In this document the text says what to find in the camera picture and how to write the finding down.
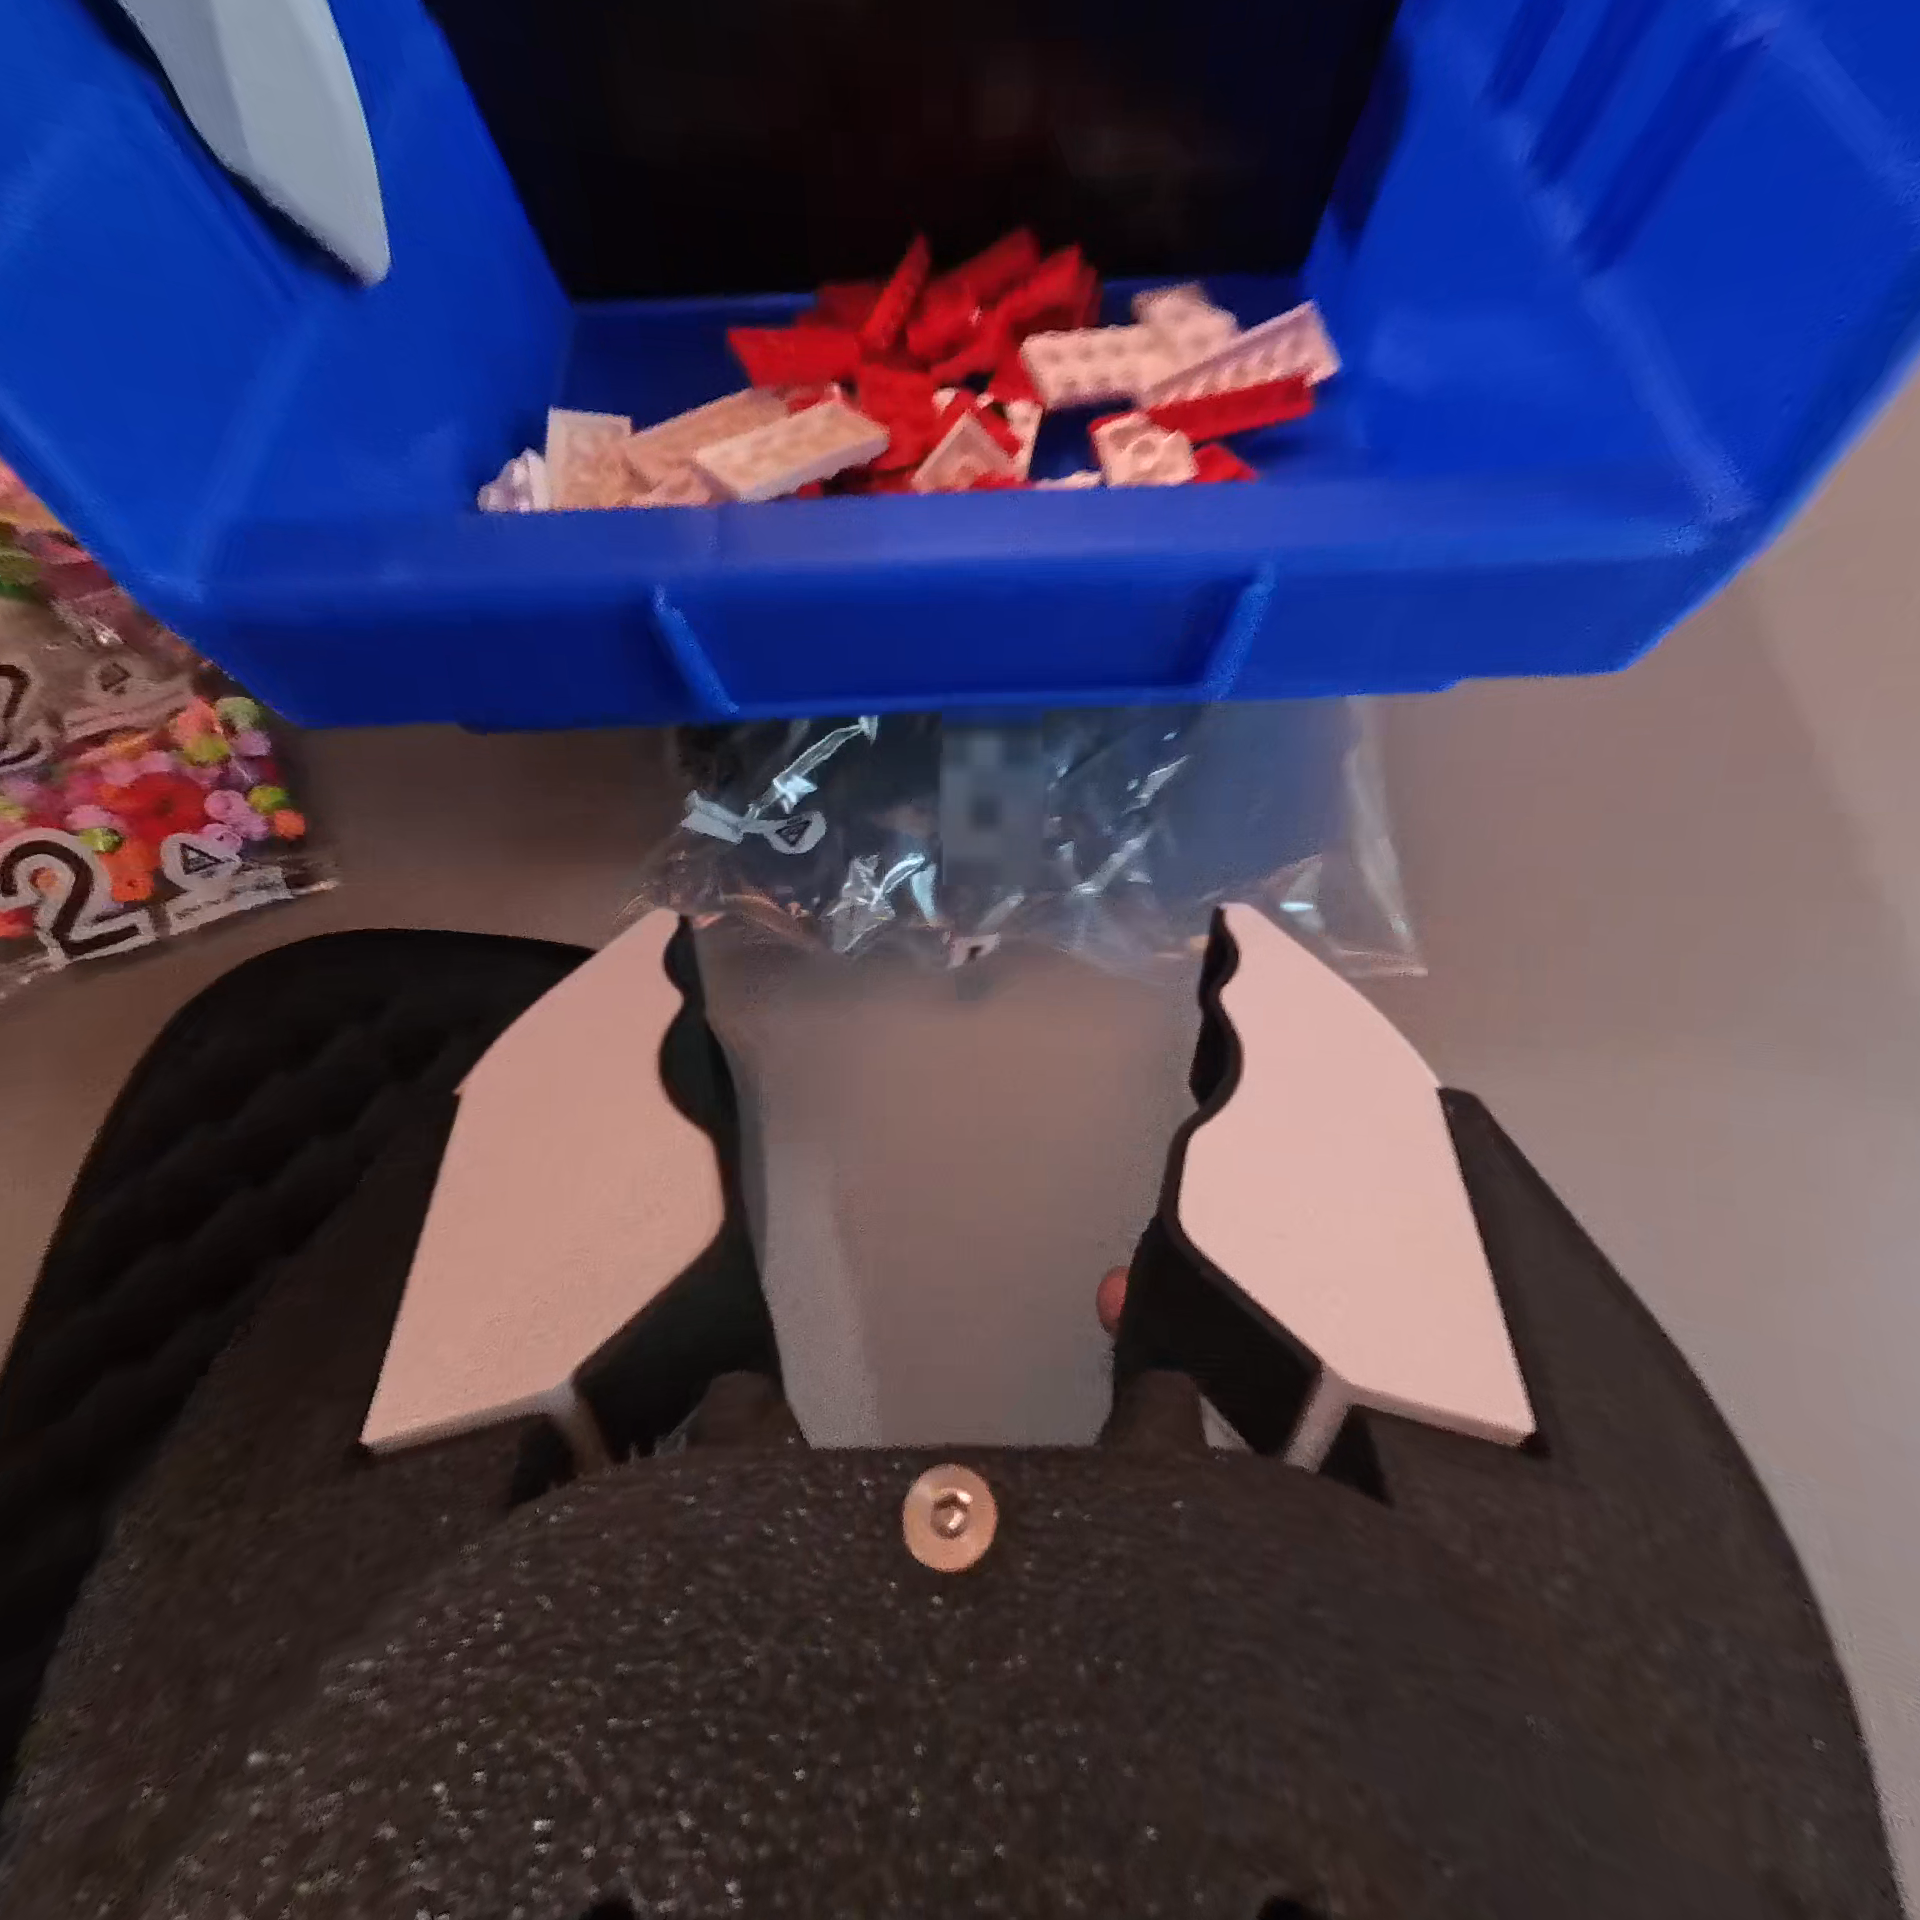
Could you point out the person's right hand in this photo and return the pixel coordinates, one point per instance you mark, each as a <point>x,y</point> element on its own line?
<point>1113,1299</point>

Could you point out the clear bag of colourful pieces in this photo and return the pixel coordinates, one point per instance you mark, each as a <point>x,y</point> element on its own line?
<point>120,781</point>

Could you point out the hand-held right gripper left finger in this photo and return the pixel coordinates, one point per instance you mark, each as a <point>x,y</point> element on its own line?
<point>555,1201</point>

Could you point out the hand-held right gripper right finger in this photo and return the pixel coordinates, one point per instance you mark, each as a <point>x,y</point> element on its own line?
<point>1334,1201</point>

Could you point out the black mesh wrist pad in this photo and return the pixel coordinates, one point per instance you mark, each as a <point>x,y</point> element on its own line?
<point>224,1124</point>

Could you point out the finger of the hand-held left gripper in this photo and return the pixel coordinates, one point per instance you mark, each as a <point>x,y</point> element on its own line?
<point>284,120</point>

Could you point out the blue plastic bin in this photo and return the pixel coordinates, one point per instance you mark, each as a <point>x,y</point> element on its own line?
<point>975,630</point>

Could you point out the pile of red white bricks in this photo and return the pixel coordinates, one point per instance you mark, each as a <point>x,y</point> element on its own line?
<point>931,404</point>

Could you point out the clear bag of red pieces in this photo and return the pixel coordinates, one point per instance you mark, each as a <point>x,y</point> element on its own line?
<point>1274,810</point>

